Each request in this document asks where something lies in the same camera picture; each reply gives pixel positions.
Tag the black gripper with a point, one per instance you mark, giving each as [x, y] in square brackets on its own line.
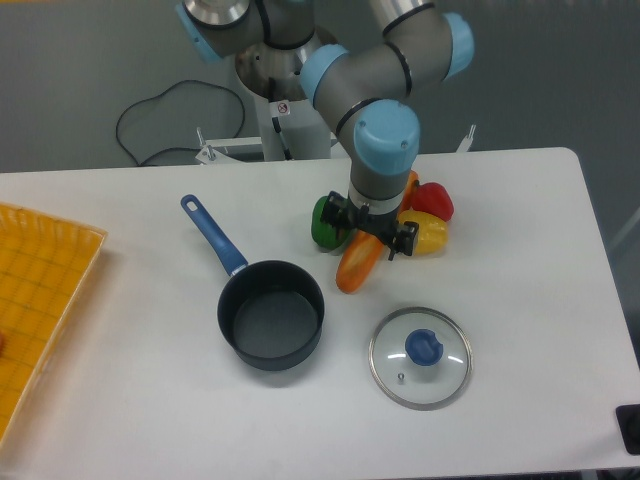
[343, 216]

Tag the long orange bread loaf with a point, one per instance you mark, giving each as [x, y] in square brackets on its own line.
[358, 261]

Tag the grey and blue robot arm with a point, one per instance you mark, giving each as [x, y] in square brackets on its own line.
[385, 136]

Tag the green bell pepper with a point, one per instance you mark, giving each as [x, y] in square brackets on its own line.
[322, 234]

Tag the yellow bell pepper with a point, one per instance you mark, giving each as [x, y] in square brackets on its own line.
[432, 235]

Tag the red bell pepper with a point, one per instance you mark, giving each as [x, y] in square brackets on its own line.
[433, 198]

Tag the glass lid with blue knob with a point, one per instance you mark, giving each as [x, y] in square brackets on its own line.
[420, 358]

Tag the black object at table edge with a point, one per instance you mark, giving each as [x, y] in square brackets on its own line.
[628, 417]

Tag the yellow woven basket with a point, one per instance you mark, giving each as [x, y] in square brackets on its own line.
[45, 261]

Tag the dark saucepan with blue handle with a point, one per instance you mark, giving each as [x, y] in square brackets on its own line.
[270, 312]

